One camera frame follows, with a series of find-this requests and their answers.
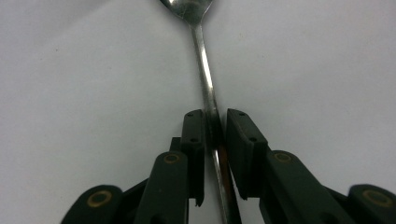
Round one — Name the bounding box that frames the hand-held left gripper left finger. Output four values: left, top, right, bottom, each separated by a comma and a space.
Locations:
134, 108, 206, 224

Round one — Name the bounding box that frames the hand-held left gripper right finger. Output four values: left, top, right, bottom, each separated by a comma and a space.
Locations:
226, 108, 356, 224

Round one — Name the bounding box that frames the metal spoon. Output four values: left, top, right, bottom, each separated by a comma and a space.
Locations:
159, 0, 233, 224

